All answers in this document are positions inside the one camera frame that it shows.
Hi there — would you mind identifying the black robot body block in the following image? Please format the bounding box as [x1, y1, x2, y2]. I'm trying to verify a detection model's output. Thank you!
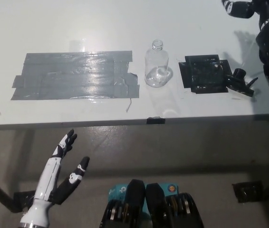
[98, 179, 146, 228]
[145, 182, 204, 228]

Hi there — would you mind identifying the grey duct tape patch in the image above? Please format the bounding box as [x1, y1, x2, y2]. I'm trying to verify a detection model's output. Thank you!
[10, 50, 140, 101]

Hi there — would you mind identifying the black right robot body block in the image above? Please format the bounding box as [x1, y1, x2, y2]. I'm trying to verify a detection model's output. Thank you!
[145, 182, 204, 228]

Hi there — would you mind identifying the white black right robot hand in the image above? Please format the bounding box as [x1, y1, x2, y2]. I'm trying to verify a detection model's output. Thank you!
[221, 0, 269, 24]

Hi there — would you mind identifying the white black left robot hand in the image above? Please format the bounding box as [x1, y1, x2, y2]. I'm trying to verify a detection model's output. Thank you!
[20, 129, 90, 224]

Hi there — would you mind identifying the clear plastic bottle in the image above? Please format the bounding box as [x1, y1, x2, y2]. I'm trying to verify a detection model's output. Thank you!
[144, 39, 174, 88]

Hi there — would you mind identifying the black spray trigger lid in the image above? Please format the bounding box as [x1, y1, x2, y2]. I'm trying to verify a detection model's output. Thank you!
[225, 68, 259, 97]

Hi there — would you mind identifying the black left robot body block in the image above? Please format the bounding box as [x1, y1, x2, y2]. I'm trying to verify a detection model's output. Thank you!
[98, 179, 146, 228]

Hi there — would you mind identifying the teal cardboard box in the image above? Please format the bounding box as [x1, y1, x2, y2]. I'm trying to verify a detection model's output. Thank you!
[108, 182, 179, 214]

